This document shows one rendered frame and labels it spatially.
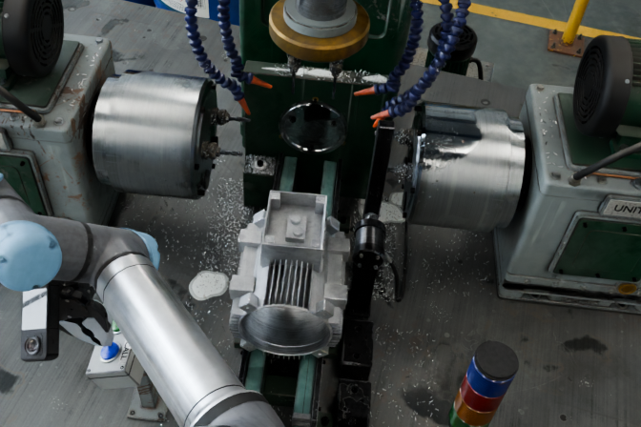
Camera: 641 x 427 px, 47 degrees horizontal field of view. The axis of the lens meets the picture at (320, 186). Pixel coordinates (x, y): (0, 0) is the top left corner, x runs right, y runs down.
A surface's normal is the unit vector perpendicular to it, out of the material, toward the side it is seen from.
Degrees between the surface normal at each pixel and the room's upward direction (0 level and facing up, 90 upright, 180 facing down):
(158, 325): 13
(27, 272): 75
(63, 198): 90
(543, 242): 90
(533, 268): 90
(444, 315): 0
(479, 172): 47
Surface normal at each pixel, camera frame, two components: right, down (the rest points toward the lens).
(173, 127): -0.01, -0.06
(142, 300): -0.15, -0.73
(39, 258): 0.61, 0.40
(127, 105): 0.02, -0.32
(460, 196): -0.07, 0.50
